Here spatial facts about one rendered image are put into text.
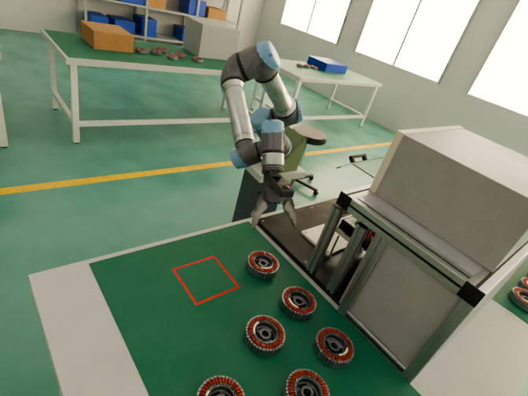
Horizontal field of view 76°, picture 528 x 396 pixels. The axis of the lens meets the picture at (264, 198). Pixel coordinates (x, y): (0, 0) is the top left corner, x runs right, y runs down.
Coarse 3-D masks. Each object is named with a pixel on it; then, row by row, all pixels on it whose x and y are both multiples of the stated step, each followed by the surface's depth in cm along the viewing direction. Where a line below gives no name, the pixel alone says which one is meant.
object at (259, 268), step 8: (248, 256) 117; (256, 256) 118; (264, 256) 120; (272, 256) 120; (248, 264) 115; (256, 264) 115; (264, 264) 118; (272, 264) 117; (256, 272) 113; (264, 272) 113; (272, 272) 114
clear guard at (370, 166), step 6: (354, 162) 138; (360, 162) 140; (366, 162) 142; (372, 162) 143; (378, 162) 145; (336, 168) 143; (360, 168) 134; (366, 168) 136; (372, 168) 137; (378, 168) 139; (372, 174) 132
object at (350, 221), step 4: (352, 216) 130; (344, 220) 126; (348, 220) 127; (352, 220) 128; (356, 220) 128; (340, 224) 128; (344, 224) 126; (348, 224) 125; (352, 224) 125; (340, 228) 128; (344, 228) 126; (348, 228) 125; (352, 228) 124; (344, 232) 127; (348, 232) 125; (352, 232) 124; (364, 240) 122; (364, 244) 121; (360, 248) 126; (364, 248) 128
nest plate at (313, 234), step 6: (312, 228) 142; (318, 228) 143; (306, 234) 137; (312, 234) 138; (318, 234) 139; (336, 234) 142; (312, 240) 134; (342, 240) 139; (330, 246) 134; (336, 246) 135; (342, 246) 136; (336, 252) 134
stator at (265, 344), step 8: (256, 320) 95; (264, 320) 96; (272, 320) 97; (248, 328) 92; (256, 328) 95; (264, 328) 95; (272, 328) 96; (280, 328) 95; (248, 336) 91; (256, 336) 91; (264, 336) 93; (280, 336) 93; (248, 344) 91; (256, 344) 89; (264, 344) 89; (272, 344) 90; (280, 344) 91; (256, 352) 90; (264, 352) 89; (272, 352) 90
